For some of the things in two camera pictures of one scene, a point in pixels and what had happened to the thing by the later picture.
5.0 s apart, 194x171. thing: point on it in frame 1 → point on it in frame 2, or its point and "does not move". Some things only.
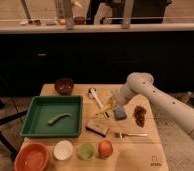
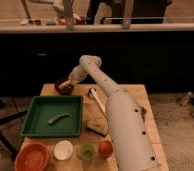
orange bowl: [32, 157] does not move
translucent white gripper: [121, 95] → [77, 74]
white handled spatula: [97, 98] does not move
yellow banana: [108, 107] → [65, 83]
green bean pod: [52, 121] does not move
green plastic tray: [45, 108] does not move
